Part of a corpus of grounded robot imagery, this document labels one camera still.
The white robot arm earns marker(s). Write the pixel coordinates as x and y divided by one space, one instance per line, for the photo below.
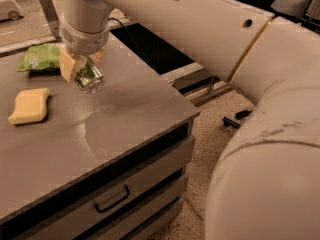
266 184

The green chip bag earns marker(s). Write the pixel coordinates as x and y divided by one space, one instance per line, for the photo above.
40 58

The black drawer handle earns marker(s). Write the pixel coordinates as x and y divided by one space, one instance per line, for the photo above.
110 200

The grey cabinet drawer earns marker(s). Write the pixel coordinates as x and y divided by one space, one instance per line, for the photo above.
132 206

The left metal bracket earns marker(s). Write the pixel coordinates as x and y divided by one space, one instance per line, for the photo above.
51 17

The grey monitor panel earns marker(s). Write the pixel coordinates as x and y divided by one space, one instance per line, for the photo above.
295 8

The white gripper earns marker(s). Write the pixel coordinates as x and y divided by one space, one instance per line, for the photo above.
84 41

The yellow sponge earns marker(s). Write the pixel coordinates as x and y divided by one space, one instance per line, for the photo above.
30 106

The black stand base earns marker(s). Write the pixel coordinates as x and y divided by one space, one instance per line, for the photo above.
229 122

